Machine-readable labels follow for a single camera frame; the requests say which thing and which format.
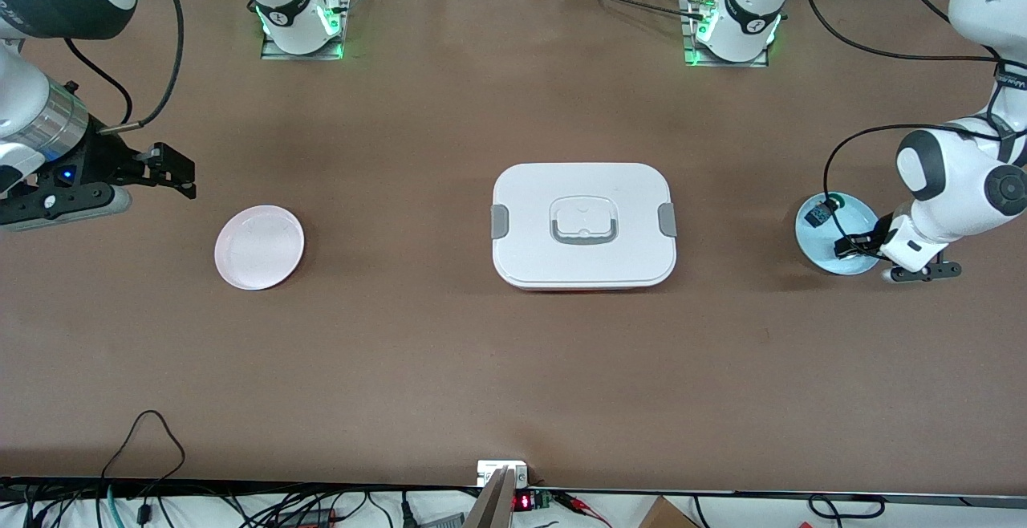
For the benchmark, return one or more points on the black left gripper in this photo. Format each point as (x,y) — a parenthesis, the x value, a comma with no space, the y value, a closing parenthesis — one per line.
(869,238)

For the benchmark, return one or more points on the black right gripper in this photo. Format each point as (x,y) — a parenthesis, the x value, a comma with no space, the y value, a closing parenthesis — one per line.
(103,160)

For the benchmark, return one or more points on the light blue round plate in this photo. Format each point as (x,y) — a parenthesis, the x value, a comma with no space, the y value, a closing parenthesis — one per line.
(818,251)

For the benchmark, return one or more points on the pink round plate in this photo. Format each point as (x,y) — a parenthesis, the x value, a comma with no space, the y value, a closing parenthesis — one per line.
(258,247)

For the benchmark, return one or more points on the white lidded lunch box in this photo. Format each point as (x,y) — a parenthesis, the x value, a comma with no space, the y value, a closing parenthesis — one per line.
(583,259)

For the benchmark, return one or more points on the brown cardboard piece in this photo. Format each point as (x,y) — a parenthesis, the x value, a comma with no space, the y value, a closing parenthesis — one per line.
(666,516)

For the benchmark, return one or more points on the black power adapter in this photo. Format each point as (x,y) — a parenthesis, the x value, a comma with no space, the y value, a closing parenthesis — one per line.
(309,518)

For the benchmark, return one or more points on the red clip leads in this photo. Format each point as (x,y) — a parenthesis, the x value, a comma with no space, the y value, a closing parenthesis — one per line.
(574,502)

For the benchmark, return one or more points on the red LED display module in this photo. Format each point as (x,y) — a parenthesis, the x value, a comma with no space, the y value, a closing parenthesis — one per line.
(523,501)

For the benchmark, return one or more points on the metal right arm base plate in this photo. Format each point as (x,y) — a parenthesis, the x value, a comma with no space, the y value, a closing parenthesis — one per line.
(341,22)

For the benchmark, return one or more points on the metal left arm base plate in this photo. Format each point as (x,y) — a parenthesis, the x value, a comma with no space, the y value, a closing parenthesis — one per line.
(688,30)

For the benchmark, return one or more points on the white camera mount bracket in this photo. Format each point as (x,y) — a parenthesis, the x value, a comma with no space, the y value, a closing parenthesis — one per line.
(489,472)

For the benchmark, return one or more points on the grey metal mount bar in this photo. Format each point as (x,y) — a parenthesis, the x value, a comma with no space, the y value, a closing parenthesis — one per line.
(493,508)

